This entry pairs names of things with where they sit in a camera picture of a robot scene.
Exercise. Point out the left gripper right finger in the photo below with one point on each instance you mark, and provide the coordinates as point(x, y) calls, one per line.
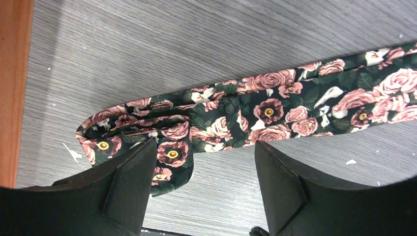
point(300, 200)

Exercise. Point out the orange wooden compartment tray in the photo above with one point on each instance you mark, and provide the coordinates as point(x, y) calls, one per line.
point(15, 32)

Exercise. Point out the black pink floral tie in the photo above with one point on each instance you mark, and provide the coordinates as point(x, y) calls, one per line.
point(326, 98)

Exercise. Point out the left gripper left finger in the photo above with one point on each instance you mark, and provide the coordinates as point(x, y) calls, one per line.
point(107, 200)

